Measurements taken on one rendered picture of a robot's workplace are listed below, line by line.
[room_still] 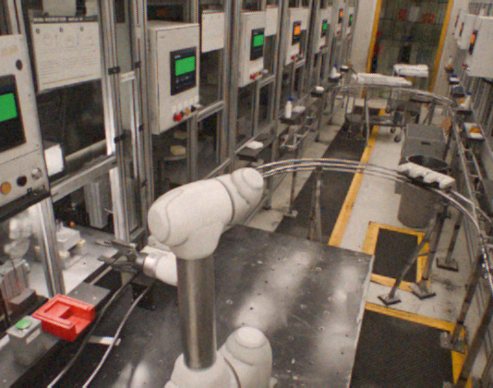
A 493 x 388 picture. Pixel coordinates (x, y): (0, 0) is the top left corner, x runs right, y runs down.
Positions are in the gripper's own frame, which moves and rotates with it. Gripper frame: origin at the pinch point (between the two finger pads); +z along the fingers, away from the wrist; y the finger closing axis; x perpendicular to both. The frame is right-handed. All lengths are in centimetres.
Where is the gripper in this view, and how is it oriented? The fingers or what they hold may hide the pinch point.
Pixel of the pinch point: (103, 250)
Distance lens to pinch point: 183.0
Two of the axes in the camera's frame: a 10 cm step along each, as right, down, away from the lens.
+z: -9.4, -1.9, 3.0
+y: 0.5, -9.0, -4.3
